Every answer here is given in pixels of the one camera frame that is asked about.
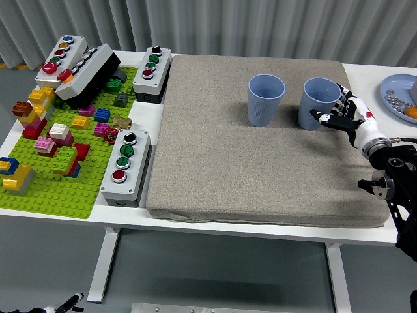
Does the green toy brick baseplate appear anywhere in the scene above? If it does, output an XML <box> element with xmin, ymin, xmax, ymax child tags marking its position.
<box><xmin>0</xmin><ymin>66</ymin><xmax>139</xmax><ymax>220</ymax></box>

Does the grey-brown fabric mat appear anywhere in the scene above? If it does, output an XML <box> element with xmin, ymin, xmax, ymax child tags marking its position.
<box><xmin>145</xmin><ymin>54</ymin><xmax>390</xmax><ymax>228</ymax></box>

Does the long grey black control box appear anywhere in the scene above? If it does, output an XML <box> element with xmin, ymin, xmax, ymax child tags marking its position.
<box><xmin>55</xmin><ymin>44</ymin><xmax>122</xmax><ymax>108</ymax></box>

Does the dark grey sloped brick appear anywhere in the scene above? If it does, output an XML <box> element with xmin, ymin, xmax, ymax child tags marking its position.
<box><xmin>113</xmin><ymin>92</ymin><xmax>130</xmax><ymax>108</ymax></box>

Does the white toy brick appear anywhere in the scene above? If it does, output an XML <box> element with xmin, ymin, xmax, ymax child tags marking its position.
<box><xmin>48</xmin><ymin>123</ymin><xmax>70</xmax><ymax>140</ymax></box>

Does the light blue plate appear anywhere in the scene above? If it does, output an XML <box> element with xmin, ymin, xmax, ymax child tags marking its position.
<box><xmin>380</xmin><ymin>74</ymin><xmax>417</xmax><ymax>123</ymax></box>

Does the yellow and grey brick block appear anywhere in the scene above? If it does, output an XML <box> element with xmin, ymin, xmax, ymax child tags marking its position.
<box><xmin>1</xmin><ymin>164</ymin><xmax>35</xmax><ymax>196</ymax></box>

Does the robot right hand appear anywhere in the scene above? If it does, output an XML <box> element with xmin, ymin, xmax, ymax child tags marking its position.
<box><xmin>309</xmin><ymin>83</ymin><xmax>384</xmax><ymax>150</ymax></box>

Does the blue ribbed plastic cup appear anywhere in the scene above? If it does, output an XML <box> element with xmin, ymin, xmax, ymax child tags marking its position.
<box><xmin>298</xmin><ymin>77</ymin><xmax>342</xmax><ymax>131</ymax></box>
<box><xmin>248</xmin><ymin>74</ymin><xmax>287</xmax><ymax>127</ymax></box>

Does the grey five-button control box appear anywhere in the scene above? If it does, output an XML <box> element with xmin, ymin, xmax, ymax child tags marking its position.
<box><xmin>35</xmin><ymin>35</ymin><xmax>88</xmax><ymax>89</ymax></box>

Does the pink toy brick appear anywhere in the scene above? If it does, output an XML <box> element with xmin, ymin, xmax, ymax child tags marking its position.
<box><xmin>34</xmin><ymin>136</ymin><xmax>55</xmax><ymax>153</ymax></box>

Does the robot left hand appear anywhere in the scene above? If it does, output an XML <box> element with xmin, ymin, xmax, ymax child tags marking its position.
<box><xmin>42</xmin><ymin>292</ymin><xmax>85</xmax><ymax>313</ymax></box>

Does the brass pipe fitting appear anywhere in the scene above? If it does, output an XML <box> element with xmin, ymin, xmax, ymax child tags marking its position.
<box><xmin>112</xmin><ymin>114</ymin><xmax>133</xmax><ymax>130</ymax></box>

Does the grey four-button control box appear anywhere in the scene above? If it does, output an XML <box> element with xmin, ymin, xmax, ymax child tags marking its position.
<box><xmin>132</xmin><ymin>46</ymin><xmax>173</xmax><ymax>104</ymax></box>
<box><xmin>100</xmin><ymin>129</ymin><xmax>152</xmax><ymax>209</ymax></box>

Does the blue toy brick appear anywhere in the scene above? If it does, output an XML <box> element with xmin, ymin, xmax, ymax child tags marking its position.
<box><xmin>94</xmin><ymin>108</ymin><xmax>112</xmax><ymax>124</ymax></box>
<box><xmin>0</xmin><ymin>156</ymin><xmax>20</xmax><ymax>175</ymax></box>

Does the white table leg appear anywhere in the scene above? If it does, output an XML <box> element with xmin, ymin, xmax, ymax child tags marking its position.
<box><xmin>324</xmin><ymin>243</ymin><xmax>352</xmax><ymax>313</ymax></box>
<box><xmin>86</xmin><ymin>226</ymin><xmax>120</xmax><ymax>303</ymax></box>

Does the red valve hand wheel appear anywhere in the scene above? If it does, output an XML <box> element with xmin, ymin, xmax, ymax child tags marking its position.
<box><xmin>103</xmin><ymin>127</ymin><xmax>120</xmax><ymax>144</ymax></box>

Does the green toy brick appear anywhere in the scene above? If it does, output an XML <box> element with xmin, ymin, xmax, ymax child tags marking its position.
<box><xmin>51</xmin><ymin>146</ymin><xmax>79</xmax><ymax>173</ymax></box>
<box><xmin>105</xmin><ymin>78</ymin><xmax>122</xmax><ymax>94</ymax></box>

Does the red toy brick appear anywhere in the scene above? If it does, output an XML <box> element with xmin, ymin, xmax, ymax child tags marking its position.
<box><xmin>22</xmin><ymin>121</ymin><xmax>49</xmax><ymax>140</ymax></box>
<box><xmin>74</xmin><ymin>143</ymin><xmax>91</xmax><ymax>162</ymax></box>

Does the brown toy brick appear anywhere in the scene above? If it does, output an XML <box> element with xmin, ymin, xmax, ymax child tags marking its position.
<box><xmin>12</xmin><ymin>100</ymin><xmax>33</xmax><ymax>118</ymax></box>

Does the yellow toy brick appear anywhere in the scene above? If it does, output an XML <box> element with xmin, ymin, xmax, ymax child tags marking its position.
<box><xmin>28</xmin><ymin>87</ymin><xmax>55</xmax><ymax>105</ymax></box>
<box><xmin>72</xmin><ymin>115</ymin><xmax>90</xmax><ymax>130</ymax></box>

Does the grey pleated curtain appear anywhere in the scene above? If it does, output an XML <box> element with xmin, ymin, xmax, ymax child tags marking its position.
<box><xmin>0</xmin><ymin>0</ymin><xmax>417</xmax><ymax>69</ymax></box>

